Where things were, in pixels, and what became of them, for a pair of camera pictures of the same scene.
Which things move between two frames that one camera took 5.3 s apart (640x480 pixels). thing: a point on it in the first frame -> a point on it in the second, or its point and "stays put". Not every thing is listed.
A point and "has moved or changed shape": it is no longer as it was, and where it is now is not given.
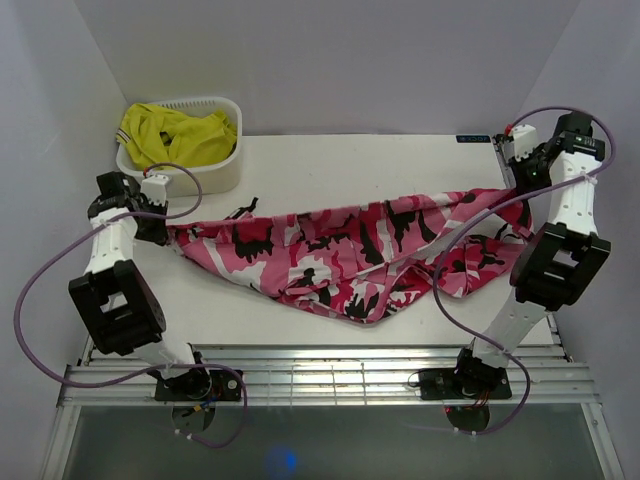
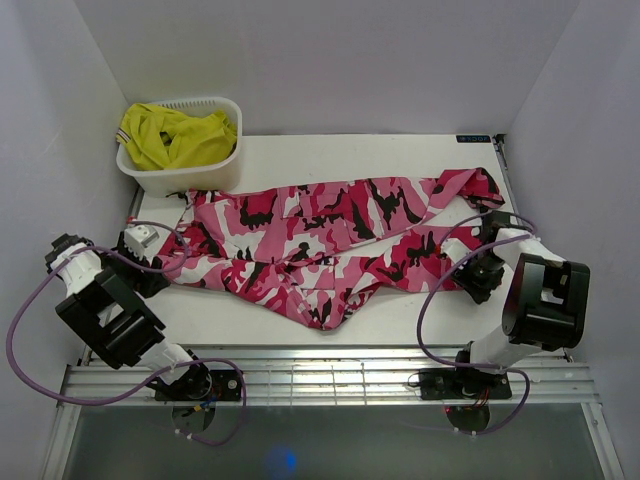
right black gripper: [522, 186] -> [477, 289]
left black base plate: [199, 385] stays put
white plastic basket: [220, 176] stays put
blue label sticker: [472, 139] stays put
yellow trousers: [152, 136] stays put
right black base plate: [450, 383] stays put
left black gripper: [157, 235] -> [148, 285]
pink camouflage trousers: [371, 263] has moved or changed shape
